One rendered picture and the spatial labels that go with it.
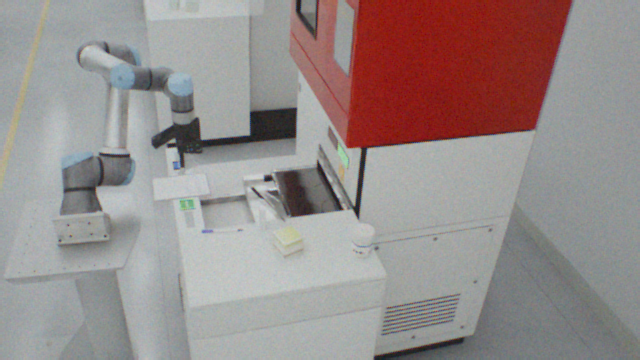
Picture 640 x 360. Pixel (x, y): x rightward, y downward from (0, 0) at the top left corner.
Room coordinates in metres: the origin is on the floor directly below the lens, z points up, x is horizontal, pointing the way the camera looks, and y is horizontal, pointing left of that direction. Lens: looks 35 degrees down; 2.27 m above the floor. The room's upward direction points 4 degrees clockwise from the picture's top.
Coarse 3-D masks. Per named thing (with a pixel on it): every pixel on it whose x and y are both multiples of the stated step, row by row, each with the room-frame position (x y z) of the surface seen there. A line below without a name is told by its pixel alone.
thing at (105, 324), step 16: (96, 272) 1.58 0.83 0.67; (112, 272) 1.64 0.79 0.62; (80, 288) 1.58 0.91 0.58; (96, 288) 1.57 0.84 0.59; (112, 288) 1.62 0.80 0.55; (96, 304) 1.57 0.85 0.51; (112, 304) 1.60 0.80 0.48; (96, 320) 1.57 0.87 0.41; (112, 320) 1.59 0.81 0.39; (80, 336) 1.62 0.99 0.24; (96, 336) 1.57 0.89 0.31; (112, 336) 1.58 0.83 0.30; (128, 336) 1.66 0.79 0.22; (48, 352) 1.69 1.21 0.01; (64, 352) 1.60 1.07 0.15; (80, 352) 1.61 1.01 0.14; (96, 352) 1.58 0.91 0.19; (112, 352) 1.57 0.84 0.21; (128, 352) 1.63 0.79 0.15
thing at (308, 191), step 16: (288, 176) 1.98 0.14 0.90; (304, 176) 1.98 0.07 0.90; (320, 176) 1.99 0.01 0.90; (288, 192) 1.87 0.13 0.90; (304, 192) 1.88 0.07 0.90; (320, 192) 1.88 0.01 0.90; (288, 208) 1.77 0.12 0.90; (304, 208) 1.77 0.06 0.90; (320, 208) 1.78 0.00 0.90; (336, 208) 1.79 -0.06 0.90
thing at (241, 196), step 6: (240, 192) 1.91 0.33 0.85; (270, 192) 1.94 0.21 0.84; (276, 192) 1.94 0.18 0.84; (204, 198) 1.86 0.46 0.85; (210, 198) 1.86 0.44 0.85; (216, 198) 1.87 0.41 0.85; (222, 198) 1.87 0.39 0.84; (228, 198) 1.88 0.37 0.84; (234, 198) 1.89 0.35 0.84; (240, 198) 1.90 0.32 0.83; (246, 198) 1.90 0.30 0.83; (204, 204) 1.85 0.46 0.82; (210, 204) 1.86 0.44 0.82
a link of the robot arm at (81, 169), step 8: (88, 152) 1.78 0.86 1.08; (64, 160) 1.73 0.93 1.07; (72, 160) 1.73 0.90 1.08; (80, 160) 1.73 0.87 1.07; (88, 160) 1.75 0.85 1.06; (96, 160) 1.78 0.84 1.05; (64, 168) 1.71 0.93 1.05; (72, 168) 1.71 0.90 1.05; (80, 168) 1.72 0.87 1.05; (88, 168) 1.73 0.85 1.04; (96, 168) 1.75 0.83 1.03; (64, 176) 1.70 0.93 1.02; (72, 176) 1.69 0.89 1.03; (80, 176) 1.70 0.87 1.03; (88, 176) 1.71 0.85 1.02; (96, 176) 1.74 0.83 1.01; (64, 184) 1.68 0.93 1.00; (72, 184) 1.67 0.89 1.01; (80, 184) 1.68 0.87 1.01; (88, 184) 1.69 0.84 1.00; (96, 184) 1.74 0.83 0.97
